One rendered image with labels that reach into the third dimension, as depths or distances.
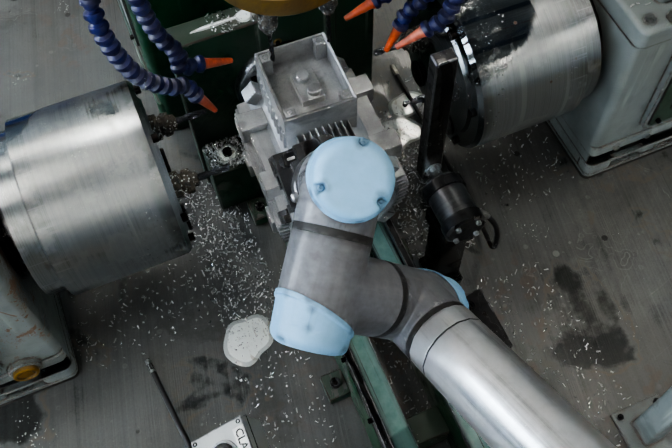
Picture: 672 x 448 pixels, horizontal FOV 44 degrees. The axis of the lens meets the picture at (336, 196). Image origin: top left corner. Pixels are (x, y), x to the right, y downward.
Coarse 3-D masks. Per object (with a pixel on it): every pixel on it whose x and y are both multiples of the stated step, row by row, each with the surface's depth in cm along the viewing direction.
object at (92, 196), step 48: (96, 96) 108; (0, 144) 105; (48, 144) 102; (96, 144) 102; (144, 144) 103; (0, 192) 101; (48, 192) 101; (96, 192) 102; (144, 192) 103; (192, 192) 111; (48, 240) 101; (96, 240) 103; (144, 240) 106; (192, 240) 118; (48, 288) 108
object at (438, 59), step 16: (448, 48) 98; (432, 64) 98; (448, 64) 97; (432, 80) 99; (448, 80) 100; (432, 96) 102; (448, 96) 103; (432, 112) 104; (448, 112) 106; (432, 128) 108; (432, 144) 111; (432, 160) 115
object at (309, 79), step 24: (288, 48) 113; (312, 48) 114; (264, 72) 110; (288, 72) 113; (312, 72) 112; (336, 72) 112; (264, 96) 114; (288, 96) 111; (312, 96) 110; (336, 96) 111; (288, 120) 106; (312, 120) 108; (336, 120) 110; (288, 144) 110
